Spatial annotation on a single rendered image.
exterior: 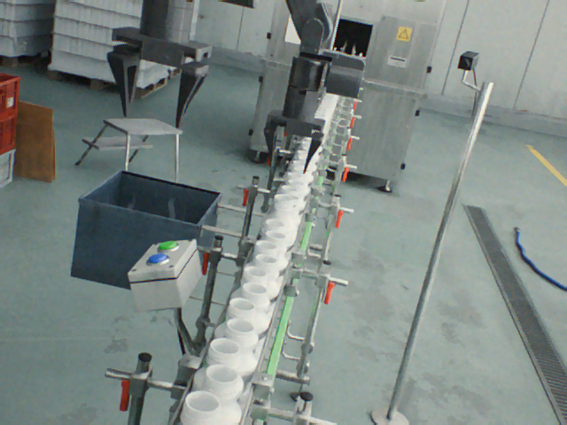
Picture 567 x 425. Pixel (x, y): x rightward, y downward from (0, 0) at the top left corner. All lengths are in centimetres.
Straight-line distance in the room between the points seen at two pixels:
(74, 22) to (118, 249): 625
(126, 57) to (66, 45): 724
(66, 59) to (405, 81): 380
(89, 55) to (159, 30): 718
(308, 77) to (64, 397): 183
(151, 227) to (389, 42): 430
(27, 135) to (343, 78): 373
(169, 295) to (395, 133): 498
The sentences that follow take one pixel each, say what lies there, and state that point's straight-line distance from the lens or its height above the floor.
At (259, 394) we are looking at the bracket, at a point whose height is 110.
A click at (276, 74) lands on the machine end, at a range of 600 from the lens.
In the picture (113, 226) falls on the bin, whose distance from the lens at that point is 188.
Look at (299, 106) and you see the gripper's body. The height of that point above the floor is 138.
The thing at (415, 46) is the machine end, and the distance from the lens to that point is 594.
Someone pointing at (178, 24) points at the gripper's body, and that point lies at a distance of 83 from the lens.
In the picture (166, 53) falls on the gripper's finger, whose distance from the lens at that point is 83.
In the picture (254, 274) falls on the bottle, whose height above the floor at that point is 115.
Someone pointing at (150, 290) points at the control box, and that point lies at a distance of 116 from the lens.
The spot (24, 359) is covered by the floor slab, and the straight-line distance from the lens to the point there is 300.
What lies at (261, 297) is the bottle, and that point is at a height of 116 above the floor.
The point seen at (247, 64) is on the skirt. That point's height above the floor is 10.
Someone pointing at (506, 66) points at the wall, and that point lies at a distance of 1166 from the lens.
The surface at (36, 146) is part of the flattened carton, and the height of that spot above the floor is 23.
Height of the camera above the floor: 159
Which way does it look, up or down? 18 degrees down
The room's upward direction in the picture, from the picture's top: 12 degrees clockwise
